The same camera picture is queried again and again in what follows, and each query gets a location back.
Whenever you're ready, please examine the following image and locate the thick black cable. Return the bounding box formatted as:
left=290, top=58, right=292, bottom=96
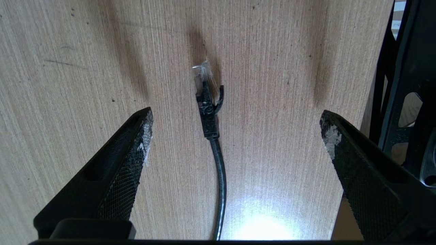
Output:
left=192, top=61, right=228, bottom=240

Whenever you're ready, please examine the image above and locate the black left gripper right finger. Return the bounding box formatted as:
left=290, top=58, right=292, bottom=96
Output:
left=320, top=110, right=436, bottom=240

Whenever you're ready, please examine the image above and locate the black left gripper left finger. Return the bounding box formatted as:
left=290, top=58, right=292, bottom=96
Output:
left=33, top=107, right=154, bottom=239

